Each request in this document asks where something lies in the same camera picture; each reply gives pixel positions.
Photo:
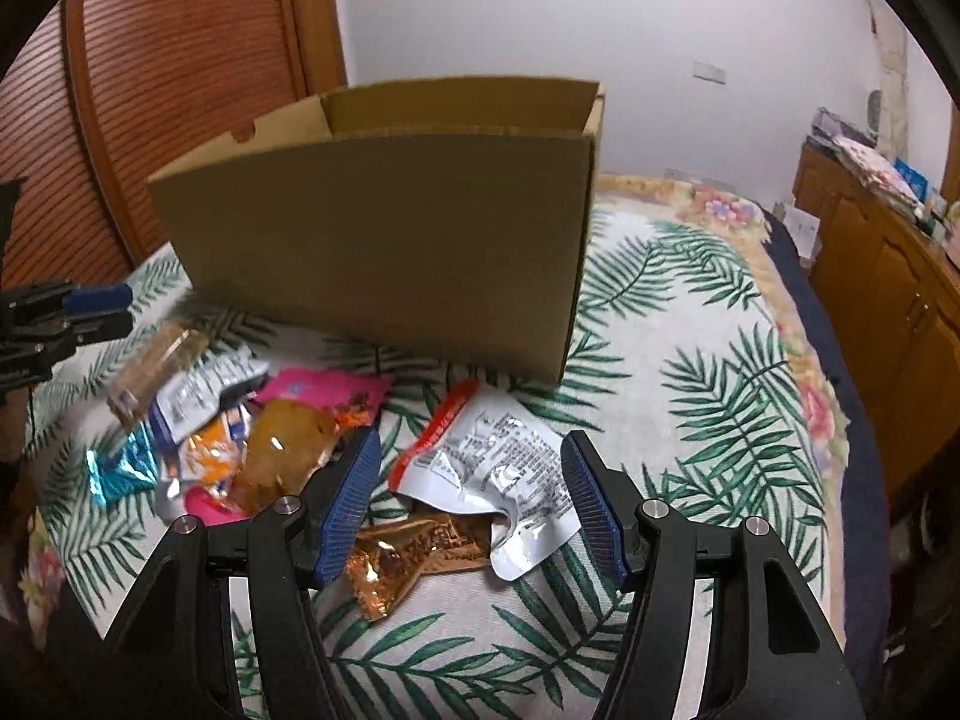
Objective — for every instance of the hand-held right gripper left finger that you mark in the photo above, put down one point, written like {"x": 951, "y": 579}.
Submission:
{"x": 349, "y": 495}

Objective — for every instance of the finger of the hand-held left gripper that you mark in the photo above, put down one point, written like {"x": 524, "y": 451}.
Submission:
{"x": 101, "y": 326}
{"x": 97, "y": 298}

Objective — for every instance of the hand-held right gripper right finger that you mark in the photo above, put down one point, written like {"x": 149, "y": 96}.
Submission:
{"x": 589, "y": 495}

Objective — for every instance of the brown snack bar packet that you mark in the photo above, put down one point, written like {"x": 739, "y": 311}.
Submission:
{"x": 154, "y": 367}

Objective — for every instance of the copper foil snack packet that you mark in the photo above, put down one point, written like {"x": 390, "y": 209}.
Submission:
{"x": 405, "y": 555}

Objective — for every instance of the clear orange snack packet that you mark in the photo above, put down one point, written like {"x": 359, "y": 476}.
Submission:
{"x": 277, "y": 450}

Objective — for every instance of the white red-topped snack packet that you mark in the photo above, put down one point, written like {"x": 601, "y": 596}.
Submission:
{"x": 487, "y": 457}

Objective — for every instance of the pink snack packet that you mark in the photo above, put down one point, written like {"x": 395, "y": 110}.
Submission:
{"x": 315, "y": 386}

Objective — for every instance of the small white snack packet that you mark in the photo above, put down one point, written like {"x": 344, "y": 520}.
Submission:
{"x": 199, "y": 390}

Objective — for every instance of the magenta snack packet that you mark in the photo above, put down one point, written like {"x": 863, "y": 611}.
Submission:
{"x": 206, "y": 502}

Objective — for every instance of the teal foil snack packet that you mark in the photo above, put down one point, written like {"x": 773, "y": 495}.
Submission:
{"x": 124, "y": 469}

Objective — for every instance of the silver orange snack packet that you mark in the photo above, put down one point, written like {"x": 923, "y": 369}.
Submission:
{"x": 210, "y": 454}

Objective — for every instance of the brown cardboard box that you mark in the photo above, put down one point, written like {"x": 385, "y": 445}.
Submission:
{"x": 375, "y": 240}

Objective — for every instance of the leaf printed blanket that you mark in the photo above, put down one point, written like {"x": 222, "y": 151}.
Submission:
{"x": 675, "y": 390}

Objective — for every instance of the wooden louvred door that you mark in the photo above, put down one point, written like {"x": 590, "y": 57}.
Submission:
{"x": 172, "y": 90}

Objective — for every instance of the white paper sheet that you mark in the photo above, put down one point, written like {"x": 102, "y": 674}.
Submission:
{"x": 802, "y": 229}

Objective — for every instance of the wooden cabinet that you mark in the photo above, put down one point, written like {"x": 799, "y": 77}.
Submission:
{"x": 877, "y": 300}

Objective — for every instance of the stack of folded cloths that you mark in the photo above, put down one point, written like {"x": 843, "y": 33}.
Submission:
{"x": 862, "y": 157}

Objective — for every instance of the small blue box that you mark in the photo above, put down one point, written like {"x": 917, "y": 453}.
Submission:
{"x": 911, "y": 176}

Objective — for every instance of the white wall outlet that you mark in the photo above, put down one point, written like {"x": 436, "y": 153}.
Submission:
{"x": 708, "y": 71}

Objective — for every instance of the grey oval wall object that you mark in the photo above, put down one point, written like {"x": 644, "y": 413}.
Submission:
{"x": 875, "y": 112}

